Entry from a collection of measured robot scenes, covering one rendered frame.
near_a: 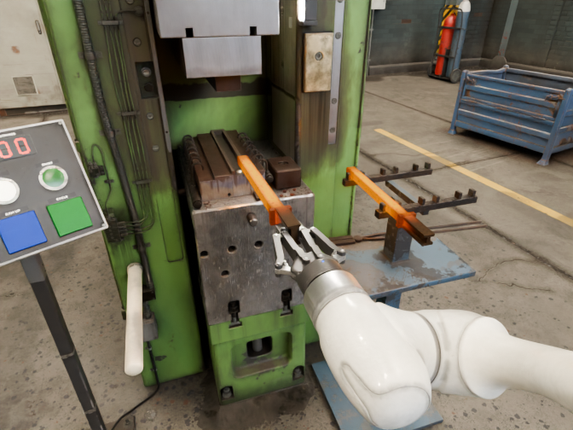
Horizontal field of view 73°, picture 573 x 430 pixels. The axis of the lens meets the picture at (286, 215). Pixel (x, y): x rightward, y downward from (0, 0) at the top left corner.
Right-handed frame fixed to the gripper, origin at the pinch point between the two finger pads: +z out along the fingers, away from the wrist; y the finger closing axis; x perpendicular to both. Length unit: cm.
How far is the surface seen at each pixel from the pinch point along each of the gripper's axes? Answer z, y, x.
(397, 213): 9.5, 32.6, -8.6
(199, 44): 44, -8, 28
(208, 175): 47.9, -9.1, -8.9
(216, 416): 34, -18, -106
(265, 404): 33, 2, -106
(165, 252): 58, -26, -41
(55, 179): 32, -46, 2
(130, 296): 40, -38, -43
